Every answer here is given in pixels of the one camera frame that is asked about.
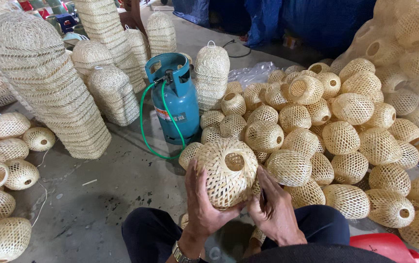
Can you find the blue tarpaulin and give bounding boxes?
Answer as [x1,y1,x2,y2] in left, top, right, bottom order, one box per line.
[172,0,378,56]

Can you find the teal gas cylinder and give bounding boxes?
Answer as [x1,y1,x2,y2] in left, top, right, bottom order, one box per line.
[145,53,201,146]

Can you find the person's right hand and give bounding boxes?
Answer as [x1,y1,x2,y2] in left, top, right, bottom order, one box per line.
[247,165,307,247]

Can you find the person's dark trousers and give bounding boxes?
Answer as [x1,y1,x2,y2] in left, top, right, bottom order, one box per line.
[121,204,351,263]

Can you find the heap of woven bamboo lampshades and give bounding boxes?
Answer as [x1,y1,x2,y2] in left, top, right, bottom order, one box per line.
[178,58,419,258]
[0,112,56,263]

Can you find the round woven bamboo lampshade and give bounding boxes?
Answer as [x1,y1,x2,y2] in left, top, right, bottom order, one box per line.
[195,138,259,210]

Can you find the silver wristwatch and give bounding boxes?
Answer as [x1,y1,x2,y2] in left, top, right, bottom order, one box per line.
[172,241,201,263]

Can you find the red plastic stool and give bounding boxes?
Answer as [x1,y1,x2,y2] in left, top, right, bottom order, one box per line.
[349,233,419,263]

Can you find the white string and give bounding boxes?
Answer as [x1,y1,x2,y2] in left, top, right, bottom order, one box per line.
[30,138,59,228]

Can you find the green gas hose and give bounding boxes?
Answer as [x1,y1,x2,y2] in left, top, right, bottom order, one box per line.
[139,80,187,160]

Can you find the black cable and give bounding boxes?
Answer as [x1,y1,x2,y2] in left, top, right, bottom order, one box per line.
[222,39,252,58]

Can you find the crumpled clear plastic bag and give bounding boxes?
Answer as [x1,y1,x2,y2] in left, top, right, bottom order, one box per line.
[227,61,278,89]

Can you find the person's black shirt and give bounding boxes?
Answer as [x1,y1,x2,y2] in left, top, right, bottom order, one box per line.
[239,244,397,263]

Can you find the person's left hand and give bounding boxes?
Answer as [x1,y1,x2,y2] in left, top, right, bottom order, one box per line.
[185,159,247,240]

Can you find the huge stack of nested shades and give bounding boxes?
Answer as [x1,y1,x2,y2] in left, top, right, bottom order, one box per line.
[0,12,112,160]

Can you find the clear sack of bamboo lampshades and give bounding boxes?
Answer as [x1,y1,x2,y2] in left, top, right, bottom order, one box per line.
[331,0,419,136]

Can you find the tall stack of nested shades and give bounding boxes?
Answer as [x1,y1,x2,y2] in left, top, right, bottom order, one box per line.
[72,0,147,94]

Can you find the stack of coloured plastic stools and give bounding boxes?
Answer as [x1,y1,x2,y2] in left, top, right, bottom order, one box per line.
[15,0,89,44]

